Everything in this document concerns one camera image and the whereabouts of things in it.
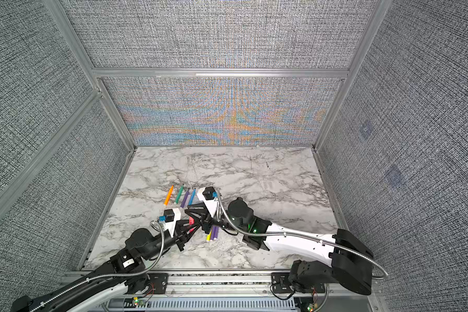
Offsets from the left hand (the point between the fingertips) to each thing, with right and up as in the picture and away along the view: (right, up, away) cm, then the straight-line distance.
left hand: (200, 219), depth 69 cm
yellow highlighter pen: (+1, -12, +15) cm, 19 cm away
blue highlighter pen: (-9, +3, +28) cm, 30 cm away
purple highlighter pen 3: (+4, -10, +17) cm, 20 cm away
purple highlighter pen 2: (+3, -11, +17) cm, 20 cm away
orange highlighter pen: (-21, +4, +28) cm, 36 cm away
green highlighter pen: (-16, +4, +29) cm, 33 cm away
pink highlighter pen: (-2, +1, -4) cm, 5 cm away
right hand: (-3, +6, -7) cm, 10 cm away
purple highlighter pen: (-13, +2, +28) cm, 31 cm away
